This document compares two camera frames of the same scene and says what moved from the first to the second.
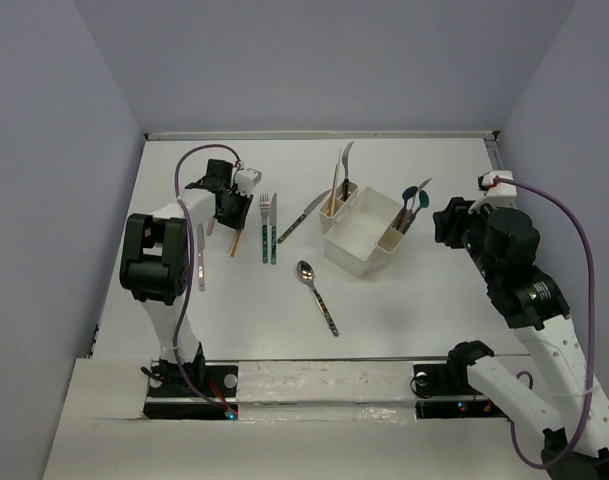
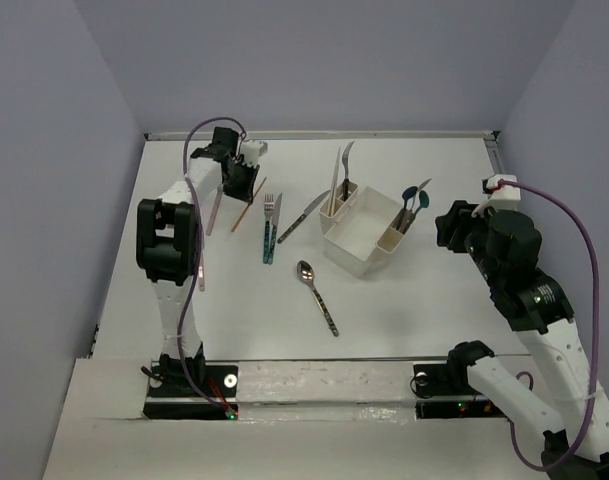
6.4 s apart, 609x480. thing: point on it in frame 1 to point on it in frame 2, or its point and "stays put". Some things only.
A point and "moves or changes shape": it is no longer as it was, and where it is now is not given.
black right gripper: [449, 221] stays put
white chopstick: [334, 195] stays put
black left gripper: [239, 220] to [245, 194]
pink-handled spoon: [409, 215] stays put
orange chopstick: [236, 239] moves or changes shape
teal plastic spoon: [423, 203] stays put
